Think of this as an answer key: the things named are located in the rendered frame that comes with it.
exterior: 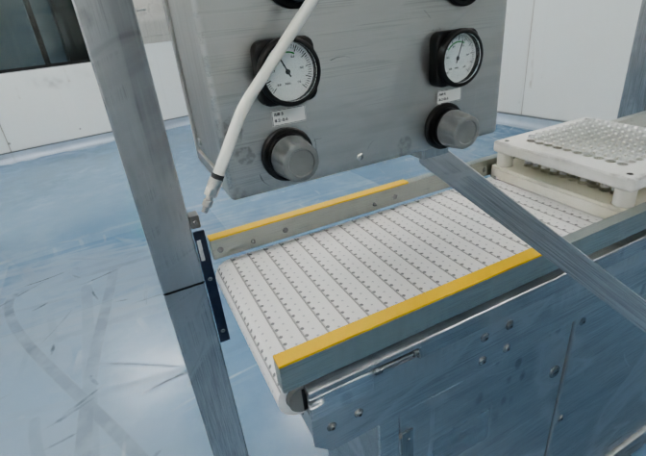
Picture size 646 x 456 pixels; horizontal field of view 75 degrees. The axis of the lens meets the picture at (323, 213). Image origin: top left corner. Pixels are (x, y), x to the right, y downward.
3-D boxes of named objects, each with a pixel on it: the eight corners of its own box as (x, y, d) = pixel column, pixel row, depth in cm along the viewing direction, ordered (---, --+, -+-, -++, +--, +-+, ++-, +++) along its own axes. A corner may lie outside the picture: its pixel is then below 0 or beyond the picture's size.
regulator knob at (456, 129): (447, 161, 29) (450, 97, 27) (423, 152, 31) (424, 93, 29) (484, 150, 30) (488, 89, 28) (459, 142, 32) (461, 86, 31)
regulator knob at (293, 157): (279, 197, 24) (267, 120, 23) (265, 185, 26) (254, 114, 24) (330, 183, 26) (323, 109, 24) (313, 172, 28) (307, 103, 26)
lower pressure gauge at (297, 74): (264, 113, 23) (254, 39, 22) (257, 109, 24) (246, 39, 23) (324, 101, 25) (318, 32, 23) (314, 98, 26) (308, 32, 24)
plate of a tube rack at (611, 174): (632, 193, 57) (634, 179, 56) (492, 151, 77) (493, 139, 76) (732, 155, 66) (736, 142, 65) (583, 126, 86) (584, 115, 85)
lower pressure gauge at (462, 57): (440, 91, 28) (442, 31, 27) (427, 88, 29) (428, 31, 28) (482, 83, 30) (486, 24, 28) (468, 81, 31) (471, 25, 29)
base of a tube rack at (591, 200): (623, 226, 59) (627, 211, 58) (489, 176, 79) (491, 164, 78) (721, 185, 68) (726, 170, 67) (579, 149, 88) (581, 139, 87)
